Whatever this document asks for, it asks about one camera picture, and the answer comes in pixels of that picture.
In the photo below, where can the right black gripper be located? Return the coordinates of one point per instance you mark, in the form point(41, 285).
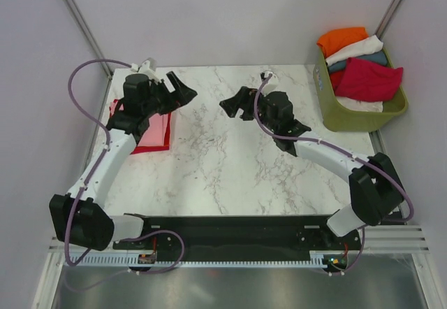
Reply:
point(242, 99)

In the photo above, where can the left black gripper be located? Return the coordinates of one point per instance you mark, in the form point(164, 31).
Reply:
point(180, 96)

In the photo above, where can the red t-shirt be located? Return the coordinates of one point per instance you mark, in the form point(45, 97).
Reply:
point(336, 78)
point(156, 137)

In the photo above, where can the pink t-shirt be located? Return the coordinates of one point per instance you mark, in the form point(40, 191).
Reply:
point(116, 136)

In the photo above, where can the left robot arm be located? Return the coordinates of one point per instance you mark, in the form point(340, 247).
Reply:
point(78, 215)

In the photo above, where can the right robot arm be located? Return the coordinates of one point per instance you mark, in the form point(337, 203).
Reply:
point(374, 186)

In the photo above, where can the olive green plastic basket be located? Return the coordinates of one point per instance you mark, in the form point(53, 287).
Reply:
point(337, 117)

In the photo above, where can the red t-shirt in basket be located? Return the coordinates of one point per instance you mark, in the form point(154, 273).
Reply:
point(336, 78)

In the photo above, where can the white cloth basket bottom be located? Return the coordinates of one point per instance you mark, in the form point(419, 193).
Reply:
point(361, 106)

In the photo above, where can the orange t-shirt in basket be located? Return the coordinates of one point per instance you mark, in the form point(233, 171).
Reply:
point(336, 39)

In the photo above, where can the crimson t-shirt in basket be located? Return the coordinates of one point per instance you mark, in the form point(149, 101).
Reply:
point(367, 81)

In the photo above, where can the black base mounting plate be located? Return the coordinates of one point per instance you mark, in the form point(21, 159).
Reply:
point(240, 238)

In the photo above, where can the white t-shirt in basket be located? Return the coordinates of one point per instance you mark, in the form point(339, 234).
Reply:
point(367, 46)

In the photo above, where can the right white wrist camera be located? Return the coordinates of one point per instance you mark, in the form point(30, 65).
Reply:
point(270, 82)

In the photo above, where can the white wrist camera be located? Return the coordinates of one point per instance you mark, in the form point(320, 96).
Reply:
point(270, 82)
point(148, 68)

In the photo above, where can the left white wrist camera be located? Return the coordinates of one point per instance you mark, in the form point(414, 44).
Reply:
point(148, 68)

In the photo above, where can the white slotted cable duct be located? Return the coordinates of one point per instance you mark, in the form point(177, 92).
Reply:
point(139, 260)

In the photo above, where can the left aluminium frame post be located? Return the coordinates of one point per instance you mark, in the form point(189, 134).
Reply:
point(86, 32)

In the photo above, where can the aluminium frame post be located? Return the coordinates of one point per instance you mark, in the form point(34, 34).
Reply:
point(387, 17)
point(86, 32)

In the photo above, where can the right aluminium frame post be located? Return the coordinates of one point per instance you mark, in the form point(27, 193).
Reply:
point(387, 17)

